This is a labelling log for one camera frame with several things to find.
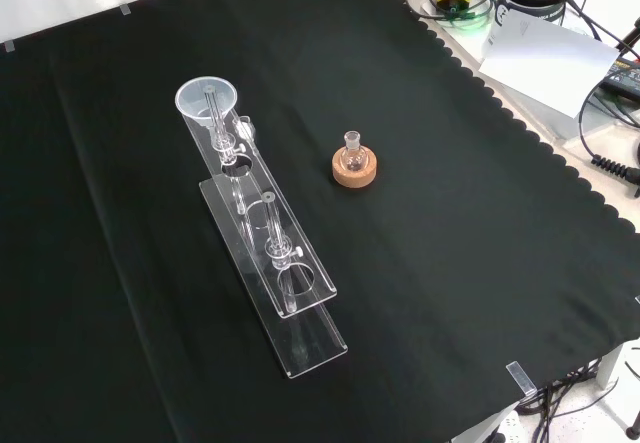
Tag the clear plastic funnel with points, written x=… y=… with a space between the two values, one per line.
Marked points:
x=192 y=100

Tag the clear acrylic funnel stand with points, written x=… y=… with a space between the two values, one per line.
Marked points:
x=300 y=283

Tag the small round-bottom glass flask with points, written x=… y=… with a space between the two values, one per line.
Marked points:
x=353 y=158

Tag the black table cloth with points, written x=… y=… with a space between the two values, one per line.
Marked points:
x=450 y=263

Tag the white sheet board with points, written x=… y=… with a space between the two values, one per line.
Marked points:
x=545 y=63

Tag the clear plastic cloth clip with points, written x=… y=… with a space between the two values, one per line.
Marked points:
x=521 y=379

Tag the black power adapter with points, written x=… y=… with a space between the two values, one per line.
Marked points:
x=625 y=79

